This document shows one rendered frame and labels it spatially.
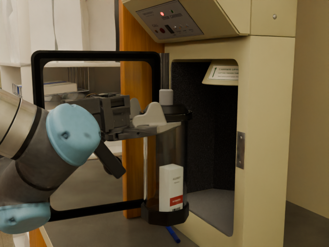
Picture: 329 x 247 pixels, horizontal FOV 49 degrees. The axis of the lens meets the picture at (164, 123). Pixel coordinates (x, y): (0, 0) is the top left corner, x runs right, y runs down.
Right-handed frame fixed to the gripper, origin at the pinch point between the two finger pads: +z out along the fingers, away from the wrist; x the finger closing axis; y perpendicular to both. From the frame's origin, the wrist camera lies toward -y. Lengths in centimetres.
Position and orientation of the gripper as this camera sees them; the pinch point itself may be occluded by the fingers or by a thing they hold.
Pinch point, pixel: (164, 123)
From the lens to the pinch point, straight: 74.5
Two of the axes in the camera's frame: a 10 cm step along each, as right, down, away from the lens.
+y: -0.7, -9.8, -2.0
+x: -4.8, -1.4, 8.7
